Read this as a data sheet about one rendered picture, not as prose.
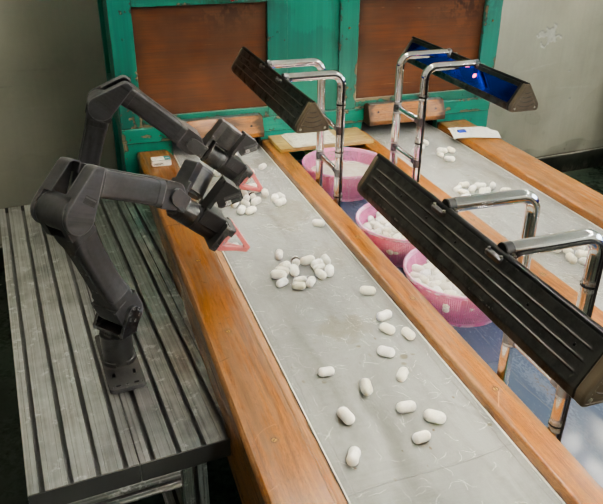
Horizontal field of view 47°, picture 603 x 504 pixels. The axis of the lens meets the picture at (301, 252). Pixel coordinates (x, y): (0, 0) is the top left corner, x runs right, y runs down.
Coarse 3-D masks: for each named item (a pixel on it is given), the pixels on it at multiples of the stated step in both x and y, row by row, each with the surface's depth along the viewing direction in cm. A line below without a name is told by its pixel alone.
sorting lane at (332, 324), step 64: (256, 256) 167; (320, 256) 167; (256, 320) 142; (320, 320) 142; (384, 320) 142; (320, 384) 124; (384, 384) 124; (448, 384) 124; (320, 448) 110; (384, 448) 110; (448, 448) 110; (512, 448) 110
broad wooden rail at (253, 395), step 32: (160, 224) 183; (192, 256) 161; (192, 288) 148; (224, 288) 148; (192, 320) 148; (224, 320) 137; (224, 352) 128; (256, 352) 128; (224, 384) 120; (256, 384) 120; (224, 416) 124; (256, 416) 113; (288, 416) 113; (256, 448) 106; (288, 448) 106; (256, 480) 102; (288, 480) 101; (320, 480) 101
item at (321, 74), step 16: (272, 64) 184; (288, 64) 185; (304, 64) 186; (320, 64) 188; (288, 80) 171; (304, 80) 173; (320, 80) 190; (336, 80) 176; (320, 96) 192; (336, 112) 181; (336, 128) 183; (320, 144) 199; (336, 144) 184; (320, 160) 201; (336, 160) 186; (320, 176) 204; (336, 176) 188; (336, 192) 191
